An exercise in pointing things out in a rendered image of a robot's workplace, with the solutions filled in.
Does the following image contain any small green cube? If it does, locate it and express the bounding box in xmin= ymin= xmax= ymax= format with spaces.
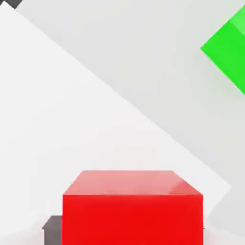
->
xmin=200 ymin=5 xmax=245 ymax=96

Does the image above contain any small red cube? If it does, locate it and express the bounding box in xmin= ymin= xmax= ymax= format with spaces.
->
xmin=62 ymin=170 xmax=204 ymax=245

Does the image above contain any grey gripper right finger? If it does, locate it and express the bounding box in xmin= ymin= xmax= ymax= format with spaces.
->
xmin=202 ymin=225 xmax=216 ymax=245

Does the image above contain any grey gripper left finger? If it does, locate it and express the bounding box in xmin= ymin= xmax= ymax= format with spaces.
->
xmin=32 ymin=215 xmax=63 ymax=245

